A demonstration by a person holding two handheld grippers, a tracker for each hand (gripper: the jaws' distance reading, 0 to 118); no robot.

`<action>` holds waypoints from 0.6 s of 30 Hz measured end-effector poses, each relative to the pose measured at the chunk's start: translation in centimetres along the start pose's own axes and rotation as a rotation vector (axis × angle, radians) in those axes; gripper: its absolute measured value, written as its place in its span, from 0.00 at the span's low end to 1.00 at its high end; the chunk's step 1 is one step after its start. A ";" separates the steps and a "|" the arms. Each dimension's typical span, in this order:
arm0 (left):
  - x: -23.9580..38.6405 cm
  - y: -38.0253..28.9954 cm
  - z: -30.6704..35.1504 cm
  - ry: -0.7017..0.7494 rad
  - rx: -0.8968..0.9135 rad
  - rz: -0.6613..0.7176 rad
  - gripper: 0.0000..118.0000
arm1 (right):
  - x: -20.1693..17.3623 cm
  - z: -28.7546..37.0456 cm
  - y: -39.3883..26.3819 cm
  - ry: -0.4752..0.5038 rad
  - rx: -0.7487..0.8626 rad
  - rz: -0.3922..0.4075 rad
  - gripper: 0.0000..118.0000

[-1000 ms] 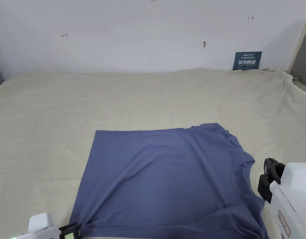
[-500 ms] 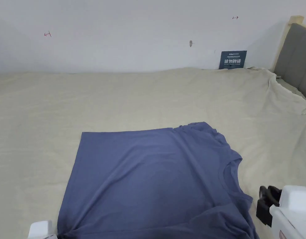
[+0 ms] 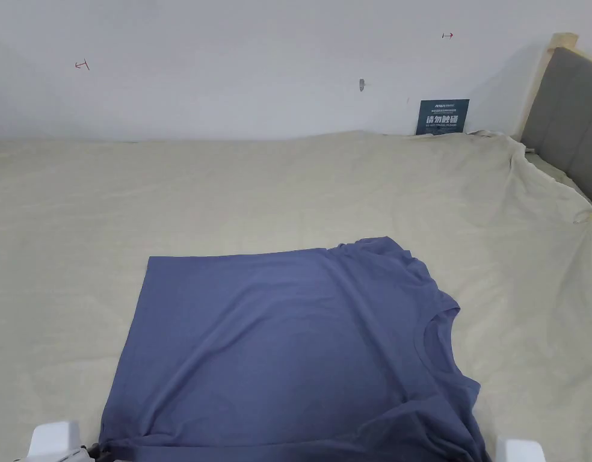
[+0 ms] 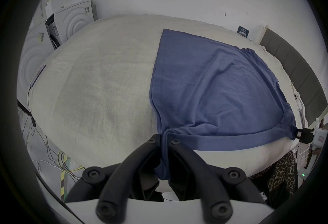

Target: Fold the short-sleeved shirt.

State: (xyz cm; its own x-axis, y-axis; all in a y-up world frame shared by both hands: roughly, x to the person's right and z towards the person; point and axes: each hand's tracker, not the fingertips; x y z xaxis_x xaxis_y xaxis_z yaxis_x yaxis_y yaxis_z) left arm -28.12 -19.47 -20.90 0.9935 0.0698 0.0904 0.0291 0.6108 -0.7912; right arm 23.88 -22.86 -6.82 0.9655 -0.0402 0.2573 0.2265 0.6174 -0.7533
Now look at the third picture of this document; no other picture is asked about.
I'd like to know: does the grey padded headboard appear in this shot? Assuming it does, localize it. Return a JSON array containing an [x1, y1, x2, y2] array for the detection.
[[519, 32, 592, 205]]

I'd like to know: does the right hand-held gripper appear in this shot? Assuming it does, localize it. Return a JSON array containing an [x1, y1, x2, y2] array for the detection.
[[496, 435, 547, 462]]

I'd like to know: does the dark blue sign card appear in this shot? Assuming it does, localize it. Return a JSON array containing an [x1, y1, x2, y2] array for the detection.
[[415, 99, 470, 136]]

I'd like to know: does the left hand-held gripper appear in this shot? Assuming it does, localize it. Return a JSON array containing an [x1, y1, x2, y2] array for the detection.
[[25, 420, 100, 462]]

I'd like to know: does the blue t-shirt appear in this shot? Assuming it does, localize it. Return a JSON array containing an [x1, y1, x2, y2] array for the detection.
[[97, 235, 493, 462]]

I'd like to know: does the bed with beige sheet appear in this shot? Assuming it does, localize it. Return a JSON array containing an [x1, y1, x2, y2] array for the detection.
[[0, 129, 592, 462]]

